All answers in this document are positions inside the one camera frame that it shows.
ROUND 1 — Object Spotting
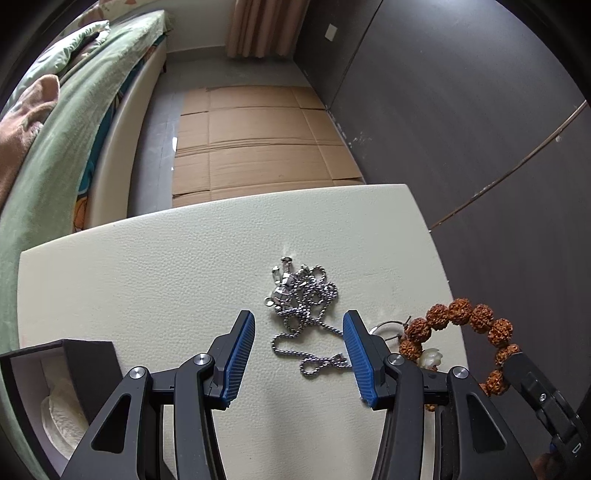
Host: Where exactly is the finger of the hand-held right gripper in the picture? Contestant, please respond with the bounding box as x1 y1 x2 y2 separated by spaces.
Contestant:
502 352 583 439

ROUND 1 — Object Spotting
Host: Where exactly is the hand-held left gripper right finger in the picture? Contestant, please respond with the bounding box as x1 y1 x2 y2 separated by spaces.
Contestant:
342 310 536 480

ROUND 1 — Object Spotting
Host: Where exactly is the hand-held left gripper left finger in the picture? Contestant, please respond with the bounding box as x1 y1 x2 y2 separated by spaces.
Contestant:
60 310 257 480

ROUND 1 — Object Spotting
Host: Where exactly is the silver chain necklace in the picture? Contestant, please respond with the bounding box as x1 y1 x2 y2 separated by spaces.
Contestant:
264 255 352 378

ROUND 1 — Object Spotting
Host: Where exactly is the brown rudraksha bead bracelet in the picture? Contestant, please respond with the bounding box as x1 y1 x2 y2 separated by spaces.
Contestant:
398 298 517 412

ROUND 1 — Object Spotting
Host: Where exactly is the black cardboard box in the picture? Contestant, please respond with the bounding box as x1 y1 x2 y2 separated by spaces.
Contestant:
0 339 126 480

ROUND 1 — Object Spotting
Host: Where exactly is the white scrunchie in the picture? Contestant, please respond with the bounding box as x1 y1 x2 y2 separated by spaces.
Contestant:
41 385 92 456

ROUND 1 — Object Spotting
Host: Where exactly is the white leather ottoman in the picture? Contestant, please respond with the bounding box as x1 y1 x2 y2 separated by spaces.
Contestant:
16 184 467 480

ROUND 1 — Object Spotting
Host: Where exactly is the flattened cardboard sheet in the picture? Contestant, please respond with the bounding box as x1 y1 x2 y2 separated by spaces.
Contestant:
172 85 366 212

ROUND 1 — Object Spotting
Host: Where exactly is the dark grey wardrobe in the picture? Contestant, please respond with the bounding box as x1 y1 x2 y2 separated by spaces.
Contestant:
291 0 591 462

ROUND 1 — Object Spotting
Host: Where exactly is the bed with green sheet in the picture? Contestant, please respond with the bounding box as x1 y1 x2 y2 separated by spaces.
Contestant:
0 9 167 356

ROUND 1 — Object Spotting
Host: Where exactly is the peach fleece blanket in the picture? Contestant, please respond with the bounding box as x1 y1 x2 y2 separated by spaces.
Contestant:
0 74 62 208

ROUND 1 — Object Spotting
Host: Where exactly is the pink curtain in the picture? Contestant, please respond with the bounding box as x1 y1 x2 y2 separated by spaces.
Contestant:
226 0 311 59

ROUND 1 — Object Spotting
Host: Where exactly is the light green duvet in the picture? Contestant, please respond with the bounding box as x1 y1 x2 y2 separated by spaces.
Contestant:
34 0 139 78

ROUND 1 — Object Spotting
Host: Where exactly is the silver hoop ring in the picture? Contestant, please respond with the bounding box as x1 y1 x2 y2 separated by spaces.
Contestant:
369 316 413 345

